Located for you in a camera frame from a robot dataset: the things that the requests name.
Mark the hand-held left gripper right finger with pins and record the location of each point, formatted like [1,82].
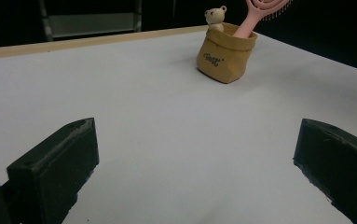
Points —
[337,165]

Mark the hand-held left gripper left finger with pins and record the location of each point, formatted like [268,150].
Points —
[58,168]

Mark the brown bear pen holder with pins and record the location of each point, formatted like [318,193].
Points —
[226,56]

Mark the pink hairbrush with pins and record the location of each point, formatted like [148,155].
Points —
[250,21]

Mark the white table mat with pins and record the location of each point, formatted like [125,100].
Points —
[167,124]

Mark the white metal shelf stand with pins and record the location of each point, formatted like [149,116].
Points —
[89,23]

